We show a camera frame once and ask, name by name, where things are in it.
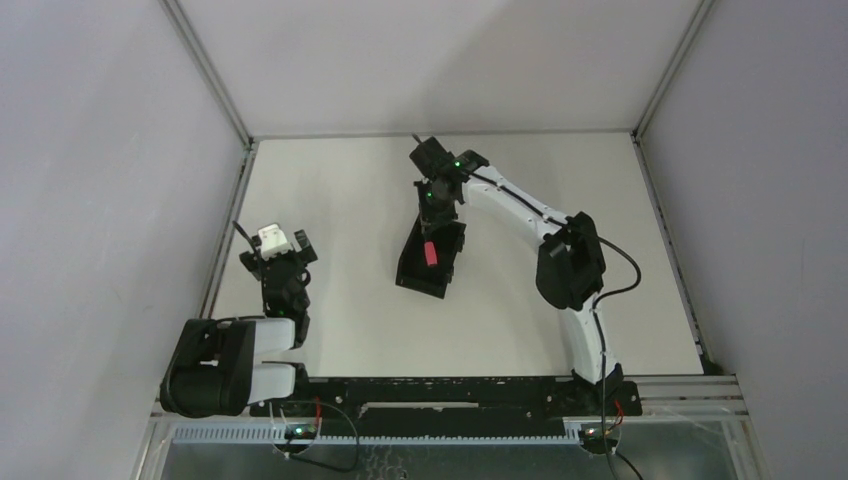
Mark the red handled screwdriver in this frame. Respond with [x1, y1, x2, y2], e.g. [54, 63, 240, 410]
[422, 230, 438, 268]

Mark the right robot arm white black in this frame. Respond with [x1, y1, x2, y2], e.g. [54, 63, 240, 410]
[399, 137, 642, 416]

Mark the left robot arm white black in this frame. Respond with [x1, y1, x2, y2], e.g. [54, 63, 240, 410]
[159, 224, 317, 418]

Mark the black plastic bin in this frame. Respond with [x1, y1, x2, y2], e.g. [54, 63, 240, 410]
[395, 215, 466, 299]

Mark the left controller board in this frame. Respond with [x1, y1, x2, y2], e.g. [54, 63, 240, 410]
[285, 424, 320, 443]

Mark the controller board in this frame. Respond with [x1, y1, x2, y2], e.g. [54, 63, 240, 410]
[578, 427, 619, 456]
[285, 424, 320, 443]

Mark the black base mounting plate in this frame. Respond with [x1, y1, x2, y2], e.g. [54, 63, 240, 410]
[249, 376, 643, 438]

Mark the right controller board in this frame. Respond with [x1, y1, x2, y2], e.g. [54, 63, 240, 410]
[578, 427, 619, 456]

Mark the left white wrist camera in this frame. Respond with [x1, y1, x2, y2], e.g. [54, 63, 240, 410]
[257, 223, 293, 260]

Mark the black cable loop left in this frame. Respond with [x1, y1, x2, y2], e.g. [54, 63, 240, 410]
[278, 400, 362, 474]

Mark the white slotted cable duct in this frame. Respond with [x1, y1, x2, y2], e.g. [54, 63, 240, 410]
[170, 423, 584, 446]

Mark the aluminium frame rail front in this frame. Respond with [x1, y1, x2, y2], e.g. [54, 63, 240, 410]
[632, 375, 748, 422]

